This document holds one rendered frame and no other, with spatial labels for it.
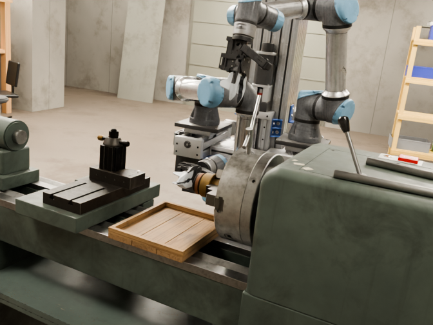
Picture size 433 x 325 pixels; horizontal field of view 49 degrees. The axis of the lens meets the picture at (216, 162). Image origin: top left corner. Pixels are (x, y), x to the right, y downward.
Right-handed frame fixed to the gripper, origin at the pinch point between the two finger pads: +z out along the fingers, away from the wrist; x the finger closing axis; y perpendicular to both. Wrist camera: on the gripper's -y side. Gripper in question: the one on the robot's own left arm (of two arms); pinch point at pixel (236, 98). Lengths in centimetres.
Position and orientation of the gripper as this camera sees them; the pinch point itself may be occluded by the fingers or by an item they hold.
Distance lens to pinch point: 158.2
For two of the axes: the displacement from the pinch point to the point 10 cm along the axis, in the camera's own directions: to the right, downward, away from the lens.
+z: -1.9, 9.8, 0.8
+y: -8.9, -2.1, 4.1
